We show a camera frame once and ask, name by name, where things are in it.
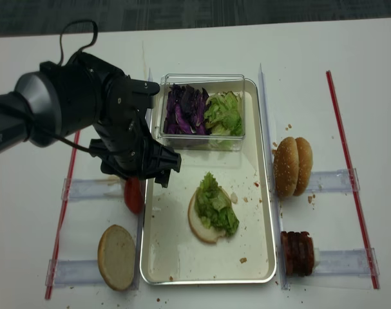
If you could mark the white rectangular metal tray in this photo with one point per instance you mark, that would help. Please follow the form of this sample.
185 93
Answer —
172 255

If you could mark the clear plastic salad container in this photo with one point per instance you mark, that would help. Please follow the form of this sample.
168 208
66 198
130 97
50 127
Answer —
213 84

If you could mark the bottom bun on tray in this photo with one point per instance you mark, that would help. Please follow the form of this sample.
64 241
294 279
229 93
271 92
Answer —
198 230

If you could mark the red tomato slices stack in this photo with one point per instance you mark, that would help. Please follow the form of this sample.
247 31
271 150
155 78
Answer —
133 196

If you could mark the long clear rail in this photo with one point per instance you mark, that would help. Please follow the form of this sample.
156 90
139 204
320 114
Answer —
140 226
275 202

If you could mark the right long clear rail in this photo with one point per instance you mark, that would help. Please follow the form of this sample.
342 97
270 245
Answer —
275 202

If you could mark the right red strip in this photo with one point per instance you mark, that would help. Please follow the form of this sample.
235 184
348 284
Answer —
363 228

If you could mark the purple cabbage leaves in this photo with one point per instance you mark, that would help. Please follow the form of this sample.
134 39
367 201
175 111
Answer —
185 111

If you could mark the left red strip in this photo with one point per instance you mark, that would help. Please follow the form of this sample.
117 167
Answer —
55 254

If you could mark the green lettuce on bun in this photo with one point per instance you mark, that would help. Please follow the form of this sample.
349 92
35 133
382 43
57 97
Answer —
213 207

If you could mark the lower right clear holder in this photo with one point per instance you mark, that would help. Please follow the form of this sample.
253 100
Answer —
351 262

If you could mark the red strip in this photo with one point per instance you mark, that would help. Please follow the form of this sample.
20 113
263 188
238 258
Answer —
363 228
55 254

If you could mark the clear holder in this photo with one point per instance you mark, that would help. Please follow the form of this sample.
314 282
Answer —
343 180
351 262
97 189
73 273

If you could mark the upper right clear holder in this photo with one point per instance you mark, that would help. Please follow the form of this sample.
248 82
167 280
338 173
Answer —
343 180

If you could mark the stack of bacon patties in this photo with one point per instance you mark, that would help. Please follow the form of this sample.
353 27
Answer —
299 253

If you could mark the lower left clear holder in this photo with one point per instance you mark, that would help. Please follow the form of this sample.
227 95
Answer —
73 273

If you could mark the left long clear rail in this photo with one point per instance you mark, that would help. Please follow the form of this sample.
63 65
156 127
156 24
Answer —
140 226

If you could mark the sesame top bun rear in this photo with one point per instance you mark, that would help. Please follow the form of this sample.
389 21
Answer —
305 165

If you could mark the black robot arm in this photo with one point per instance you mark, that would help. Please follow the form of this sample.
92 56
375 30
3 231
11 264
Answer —
56 101

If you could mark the sesame bun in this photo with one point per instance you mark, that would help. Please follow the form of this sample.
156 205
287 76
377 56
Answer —
286 167
305 165

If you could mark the green lettuce in container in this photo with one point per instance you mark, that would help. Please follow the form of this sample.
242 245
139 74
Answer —
222 115

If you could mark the upper left clear holder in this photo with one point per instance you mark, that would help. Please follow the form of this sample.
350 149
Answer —
97 189

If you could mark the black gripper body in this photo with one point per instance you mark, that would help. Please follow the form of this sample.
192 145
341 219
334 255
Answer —
128 150

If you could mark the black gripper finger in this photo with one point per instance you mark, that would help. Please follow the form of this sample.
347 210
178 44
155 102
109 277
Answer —
162 178

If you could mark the white pusher block right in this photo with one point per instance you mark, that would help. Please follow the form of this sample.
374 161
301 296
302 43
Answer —
316 257

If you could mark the sesame top bun front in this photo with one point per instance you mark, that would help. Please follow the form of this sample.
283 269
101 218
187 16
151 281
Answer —
286 167

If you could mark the bun half at left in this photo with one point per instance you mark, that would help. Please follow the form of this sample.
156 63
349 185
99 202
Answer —
116 257

